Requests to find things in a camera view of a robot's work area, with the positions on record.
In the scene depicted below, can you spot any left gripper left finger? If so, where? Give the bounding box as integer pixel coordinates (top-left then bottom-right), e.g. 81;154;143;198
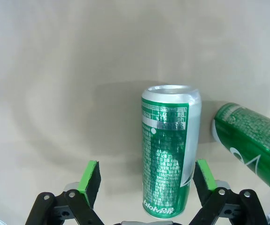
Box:
26;160;107;225

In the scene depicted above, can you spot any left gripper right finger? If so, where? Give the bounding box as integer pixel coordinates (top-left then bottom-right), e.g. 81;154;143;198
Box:
188;158;267;225

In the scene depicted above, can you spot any green drink can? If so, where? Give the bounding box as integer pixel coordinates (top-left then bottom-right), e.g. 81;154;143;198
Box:
211;102;270;200
140;84;202;218

